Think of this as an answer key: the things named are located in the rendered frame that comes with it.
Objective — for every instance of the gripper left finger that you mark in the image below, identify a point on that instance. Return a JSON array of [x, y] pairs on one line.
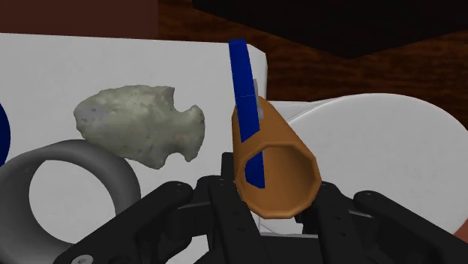
[[146, 215]]

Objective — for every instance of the dark blue round object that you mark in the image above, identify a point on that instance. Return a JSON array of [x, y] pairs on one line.
[[3, 135]]

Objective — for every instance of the blue stick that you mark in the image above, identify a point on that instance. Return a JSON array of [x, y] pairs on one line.
[[243, 80]]

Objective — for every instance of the grey-green rough stone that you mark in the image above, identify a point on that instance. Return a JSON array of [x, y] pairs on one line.
[[139, 124]]

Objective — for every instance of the brown tube cup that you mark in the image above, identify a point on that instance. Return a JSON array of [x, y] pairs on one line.
[[289, 175]]

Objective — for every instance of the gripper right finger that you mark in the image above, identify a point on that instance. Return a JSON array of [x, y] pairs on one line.
[[384, 226]]

